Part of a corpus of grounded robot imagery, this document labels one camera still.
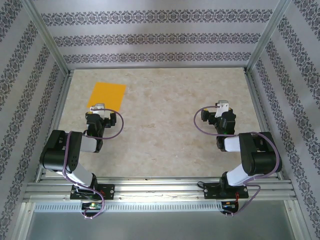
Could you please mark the orange paper sheet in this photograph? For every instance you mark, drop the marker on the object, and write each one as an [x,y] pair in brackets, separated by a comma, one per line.
[107,96]

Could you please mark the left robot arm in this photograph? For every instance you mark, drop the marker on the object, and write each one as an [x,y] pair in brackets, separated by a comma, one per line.
[60,150]

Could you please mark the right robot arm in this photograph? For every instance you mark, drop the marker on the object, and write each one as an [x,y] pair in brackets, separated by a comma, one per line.
[260,160]

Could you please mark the small controller board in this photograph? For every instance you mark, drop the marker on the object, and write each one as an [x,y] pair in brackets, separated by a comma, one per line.
[92,205]
[228,205]

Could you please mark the grey metal panel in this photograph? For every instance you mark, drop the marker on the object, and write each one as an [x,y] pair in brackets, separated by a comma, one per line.
[160,227]

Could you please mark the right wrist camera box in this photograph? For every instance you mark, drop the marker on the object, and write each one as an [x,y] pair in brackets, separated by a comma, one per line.
[222,106]

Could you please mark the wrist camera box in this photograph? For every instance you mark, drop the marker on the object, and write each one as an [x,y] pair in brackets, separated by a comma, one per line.
[98,107]
[222,106]

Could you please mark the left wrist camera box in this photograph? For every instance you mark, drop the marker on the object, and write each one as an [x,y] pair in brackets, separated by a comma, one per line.
[98,107]

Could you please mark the aluminium side rail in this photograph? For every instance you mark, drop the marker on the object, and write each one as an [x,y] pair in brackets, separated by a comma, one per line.
[257,100]
[62,100]

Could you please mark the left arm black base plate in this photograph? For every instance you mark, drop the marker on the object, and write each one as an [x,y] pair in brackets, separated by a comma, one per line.
[110,191]

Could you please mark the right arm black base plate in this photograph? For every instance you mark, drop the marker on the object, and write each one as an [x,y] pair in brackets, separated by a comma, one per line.
[210,191]

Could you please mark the aluminium frame post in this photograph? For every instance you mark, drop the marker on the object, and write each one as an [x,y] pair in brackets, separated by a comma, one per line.
[266,37]
[48,37]

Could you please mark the long aluminium mounting rail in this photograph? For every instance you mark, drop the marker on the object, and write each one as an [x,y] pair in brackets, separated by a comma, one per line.
[160,190]

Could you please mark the aluminium frame bar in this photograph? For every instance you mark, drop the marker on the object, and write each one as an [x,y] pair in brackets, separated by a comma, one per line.
[23,220]
[295,220]

